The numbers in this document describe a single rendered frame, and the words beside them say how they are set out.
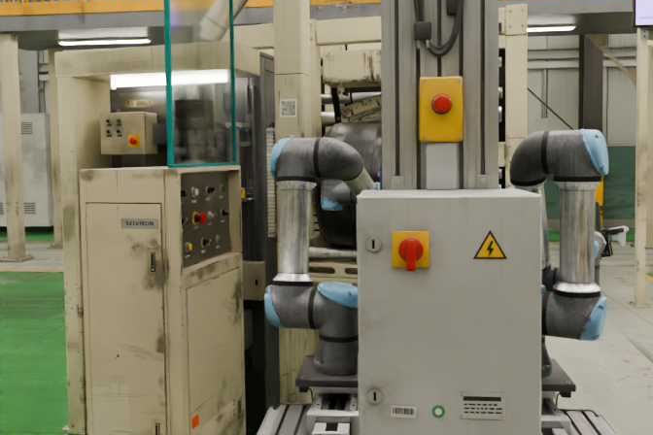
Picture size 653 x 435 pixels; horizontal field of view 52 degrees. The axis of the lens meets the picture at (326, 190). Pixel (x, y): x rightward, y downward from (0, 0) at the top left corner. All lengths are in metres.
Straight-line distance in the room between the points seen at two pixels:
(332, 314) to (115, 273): 0.97
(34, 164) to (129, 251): 10.56
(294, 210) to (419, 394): 0.75
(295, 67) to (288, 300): 1.30
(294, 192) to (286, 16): 1.22
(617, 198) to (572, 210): 10.64
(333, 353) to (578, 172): 0.79
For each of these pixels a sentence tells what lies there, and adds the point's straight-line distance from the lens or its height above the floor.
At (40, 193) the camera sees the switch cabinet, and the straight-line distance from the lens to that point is 12.97.
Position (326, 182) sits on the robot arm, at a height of 1.22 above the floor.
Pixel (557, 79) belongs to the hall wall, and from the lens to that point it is 12.27.
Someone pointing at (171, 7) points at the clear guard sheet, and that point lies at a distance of 2.46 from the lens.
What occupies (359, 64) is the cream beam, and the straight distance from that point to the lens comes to 3.09.
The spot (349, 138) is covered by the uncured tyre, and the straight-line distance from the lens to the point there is 2.70.
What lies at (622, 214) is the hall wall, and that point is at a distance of 12.48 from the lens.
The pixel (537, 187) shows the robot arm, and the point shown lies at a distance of 1.87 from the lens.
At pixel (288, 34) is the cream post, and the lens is 2.93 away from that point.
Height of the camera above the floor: 1.31
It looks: 3 degrees down
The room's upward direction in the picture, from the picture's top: 1 degrees counter-clockwise
